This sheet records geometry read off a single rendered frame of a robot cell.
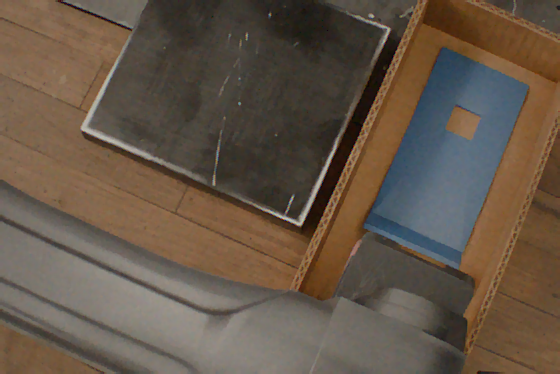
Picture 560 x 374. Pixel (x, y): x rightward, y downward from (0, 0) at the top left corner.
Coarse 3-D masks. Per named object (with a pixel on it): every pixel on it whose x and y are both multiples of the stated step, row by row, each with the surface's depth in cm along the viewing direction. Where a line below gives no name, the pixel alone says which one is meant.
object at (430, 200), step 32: (448, 64) 79; (480, 64) 79; (448, 96) 78; (480, 96) 78; (512, 96) 78; (416, 128) 78; (480, 128) 78; (512, 128) 78; (416, 160) 77; (448, 160) 77; (480, 160) 77; (384, 192) 76; (416, 192) 76; (448, 192) 76; (480, 192) 76; (384, 224) 74; (416, 224) 76; (448, 224) 76; (448, 256) 73
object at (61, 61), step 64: (0, 0) 81; (0, 64) 80; (64, 64) 80; (0, 128) 79; (64, 128) 79; (64, 192) 77; (128, 192) 77; (192, 192) 77; (320, 192) 77; (192, 256) 76; (256, 256) 76; (512, 256) 76; (512, 320) 75
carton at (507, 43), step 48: (432, 0) 76; (480, 0) 74; (432, 48) 80; (480, 48) 80; (528, 48) 76; (384, 96) 72; (528, 96) 79; (384, 144) 78; (528, 144) 78; (336, 192) 70; (528, 192) 70; (336, 240) 76; (480, 240) 76; (480, 288) 74
